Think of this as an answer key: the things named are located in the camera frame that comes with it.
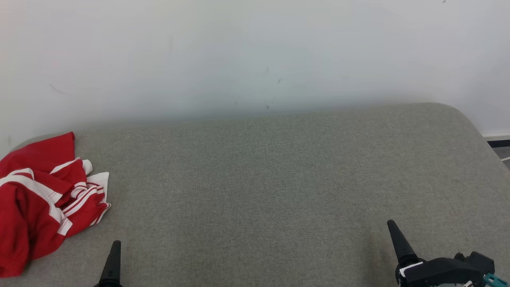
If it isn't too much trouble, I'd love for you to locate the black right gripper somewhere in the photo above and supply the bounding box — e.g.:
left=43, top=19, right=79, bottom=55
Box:
left=387, top=219, right=496, bottom=287

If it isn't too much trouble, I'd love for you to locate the red Bulls basketball jersey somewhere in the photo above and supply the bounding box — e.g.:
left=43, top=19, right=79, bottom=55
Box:
left=0, top=132, right=111, bottom=240

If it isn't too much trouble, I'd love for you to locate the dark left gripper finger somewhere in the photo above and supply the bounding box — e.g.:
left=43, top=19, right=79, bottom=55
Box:
left=96, top=240, right=123, bottom=287

